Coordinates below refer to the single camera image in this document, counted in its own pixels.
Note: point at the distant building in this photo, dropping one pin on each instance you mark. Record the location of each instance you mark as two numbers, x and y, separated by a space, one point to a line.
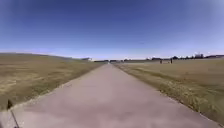
86 59

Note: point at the grey concrete path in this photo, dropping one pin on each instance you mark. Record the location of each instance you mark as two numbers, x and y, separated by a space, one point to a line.
106 100

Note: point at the grass field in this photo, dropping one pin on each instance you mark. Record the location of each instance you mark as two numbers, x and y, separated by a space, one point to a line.
186 80

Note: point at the dry grass slope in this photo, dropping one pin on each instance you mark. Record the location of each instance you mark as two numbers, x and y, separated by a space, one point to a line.
33 76

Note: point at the distant line of trees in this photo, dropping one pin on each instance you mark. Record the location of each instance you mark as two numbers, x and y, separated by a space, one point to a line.
196 57

